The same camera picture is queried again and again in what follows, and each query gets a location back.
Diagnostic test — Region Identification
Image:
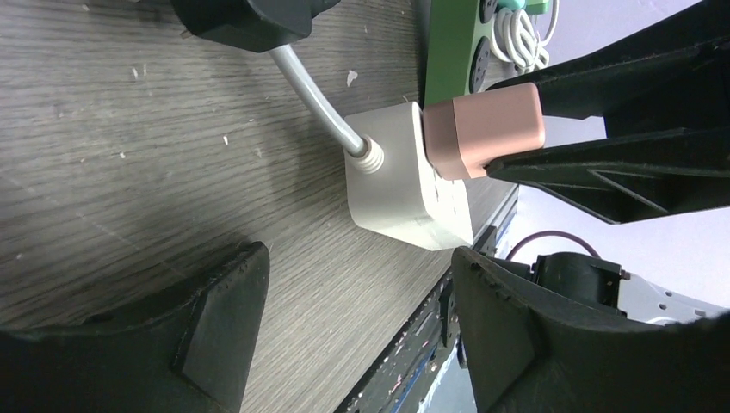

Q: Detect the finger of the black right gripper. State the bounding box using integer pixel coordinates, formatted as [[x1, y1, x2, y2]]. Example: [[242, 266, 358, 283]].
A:
[[486, 127, 729, 225], [491, 1, 729, 120]]

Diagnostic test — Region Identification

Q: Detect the pink plug adapter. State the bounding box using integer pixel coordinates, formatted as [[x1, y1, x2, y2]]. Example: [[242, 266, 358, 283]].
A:
[[422, 83, 545, 181]]

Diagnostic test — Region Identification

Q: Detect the dark green power strip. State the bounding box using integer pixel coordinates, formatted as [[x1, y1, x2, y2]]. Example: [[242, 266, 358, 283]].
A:
[[423, 0, 497, 106]]

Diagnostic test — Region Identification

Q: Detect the teal plug adapter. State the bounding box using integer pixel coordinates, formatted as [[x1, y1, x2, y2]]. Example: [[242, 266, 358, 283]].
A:
[[498, 0, 526, 10]]

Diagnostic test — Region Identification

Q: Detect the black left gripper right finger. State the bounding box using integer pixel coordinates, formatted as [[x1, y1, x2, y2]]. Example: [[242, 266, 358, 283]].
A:
[[451, 247, 729, 412]]

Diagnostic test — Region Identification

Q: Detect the white power strip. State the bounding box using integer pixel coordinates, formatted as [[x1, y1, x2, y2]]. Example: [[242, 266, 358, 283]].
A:
[[345, 102, 473, 251]]

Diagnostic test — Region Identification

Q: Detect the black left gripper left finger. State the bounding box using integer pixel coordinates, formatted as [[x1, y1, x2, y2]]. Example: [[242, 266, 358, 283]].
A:
[[1, 242, 270, 412]]

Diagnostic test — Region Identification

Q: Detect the green plug adapter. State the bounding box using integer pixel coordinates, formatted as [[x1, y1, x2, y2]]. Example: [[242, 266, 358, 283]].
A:
[[524, 0, 552, 15]]

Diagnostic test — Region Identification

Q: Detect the white purple strip cable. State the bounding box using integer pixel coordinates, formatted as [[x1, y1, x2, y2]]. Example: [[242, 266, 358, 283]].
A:
[[490, 0, 561, 74]]

